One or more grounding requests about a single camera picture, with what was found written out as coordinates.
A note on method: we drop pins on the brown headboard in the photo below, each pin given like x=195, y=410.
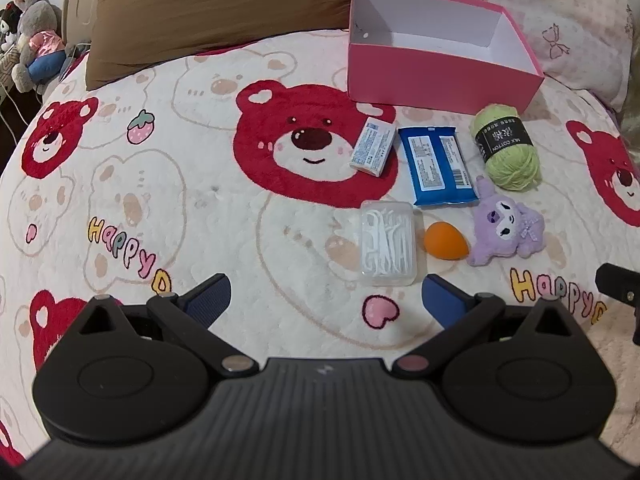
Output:
x=80, y=0

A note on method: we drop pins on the bear printed blanket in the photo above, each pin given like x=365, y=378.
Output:
x=200, y=185

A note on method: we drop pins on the green yarn ball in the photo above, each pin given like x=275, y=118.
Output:
x=510, y=165

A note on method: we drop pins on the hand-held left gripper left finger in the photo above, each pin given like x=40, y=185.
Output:
x=210, y=297

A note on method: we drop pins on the black and white plush toy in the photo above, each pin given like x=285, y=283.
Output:
x=9, y=25

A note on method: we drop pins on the grey plush toy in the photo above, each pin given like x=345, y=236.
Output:
x=40, y=25

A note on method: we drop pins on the pink floral pillow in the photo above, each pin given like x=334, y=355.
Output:
x=565, y=15

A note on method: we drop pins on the blue wet wipes packet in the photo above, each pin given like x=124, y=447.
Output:
x=435, y=165

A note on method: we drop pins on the orange makeup sponge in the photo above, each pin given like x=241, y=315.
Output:
x=445, y=241

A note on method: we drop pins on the small white soap box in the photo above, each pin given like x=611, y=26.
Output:
x=372, y=147

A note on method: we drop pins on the pink cardboard box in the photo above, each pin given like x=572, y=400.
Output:
x=435, y=77

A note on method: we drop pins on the brown pillow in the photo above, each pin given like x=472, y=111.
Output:
x=210, y=10

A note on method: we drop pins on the clear floss pick box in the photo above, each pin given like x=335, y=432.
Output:
x=387, y=245

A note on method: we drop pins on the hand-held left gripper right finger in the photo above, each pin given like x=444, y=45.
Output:
x=442, y=300

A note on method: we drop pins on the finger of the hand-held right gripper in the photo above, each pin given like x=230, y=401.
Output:
x=617, y=282

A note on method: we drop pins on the purple plush toy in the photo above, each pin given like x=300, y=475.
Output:
x=500, y=232

